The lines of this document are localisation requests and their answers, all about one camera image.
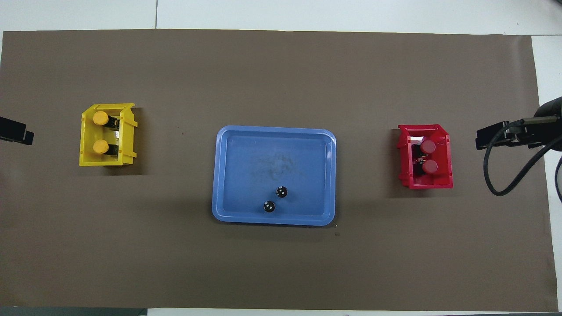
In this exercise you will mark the red push button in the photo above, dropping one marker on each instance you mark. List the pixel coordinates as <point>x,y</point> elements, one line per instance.
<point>428,146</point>
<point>430,166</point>

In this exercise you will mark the yellow push button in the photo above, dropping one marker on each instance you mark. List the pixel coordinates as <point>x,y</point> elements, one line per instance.
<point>100,117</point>
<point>100,146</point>

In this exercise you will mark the brown table mat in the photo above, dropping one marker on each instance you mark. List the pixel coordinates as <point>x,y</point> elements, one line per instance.
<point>175,245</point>

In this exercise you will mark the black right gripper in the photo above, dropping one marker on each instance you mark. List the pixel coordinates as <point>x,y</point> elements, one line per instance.
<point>494,137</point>

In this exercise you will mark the yellow plastic bin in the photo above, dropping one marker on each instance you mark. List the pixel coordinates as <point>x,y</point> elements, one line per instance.
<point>88,158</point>

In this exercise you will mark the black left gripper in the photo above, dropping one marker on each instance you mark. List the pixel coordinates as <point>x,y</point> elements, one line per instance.
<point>13,129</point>

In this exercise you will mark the blue plastic tray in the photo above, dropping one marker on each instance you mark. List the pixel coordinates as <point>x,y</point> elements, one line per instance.
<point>246,175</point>

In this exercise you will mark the black cylindrical capacitor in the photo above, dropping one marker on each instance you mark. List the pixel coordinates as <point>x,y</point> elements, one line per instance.
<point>281,192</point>
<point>268,206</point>

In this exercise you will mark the red plastic bin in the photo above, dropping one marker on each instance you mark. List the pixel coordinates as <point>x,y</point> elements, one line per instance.
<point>443,175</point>

